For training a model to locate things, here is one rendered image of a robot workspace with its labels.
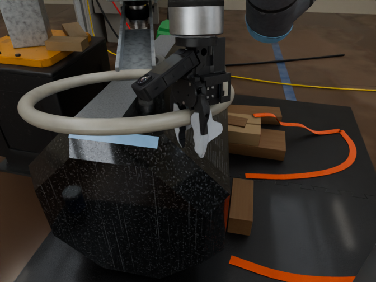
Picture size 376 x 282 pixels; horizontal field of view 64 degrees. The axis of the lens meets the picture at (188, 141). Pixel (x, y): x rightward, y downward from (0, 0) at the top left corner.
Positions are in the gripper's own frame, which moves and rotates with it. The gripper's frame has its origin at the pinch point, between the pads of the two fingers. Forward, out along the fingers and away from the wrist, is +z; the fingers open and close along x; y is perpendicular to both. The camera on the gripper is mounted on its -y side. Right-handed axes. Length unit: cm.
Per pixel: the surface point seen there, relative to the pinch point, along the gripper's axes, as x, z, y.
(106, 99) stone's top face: 64, 6, 9
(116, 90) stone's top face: 69, 5, 15
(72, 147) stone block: 52, 17, -9
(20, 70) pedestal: 131, 2, -9
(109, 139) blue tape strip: 44.9, 13.9, 1.1
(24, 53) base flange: 140, -4, -4
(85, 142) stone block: 50, 15, -5
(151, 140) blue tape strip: 35.3, 13.7, 10.9
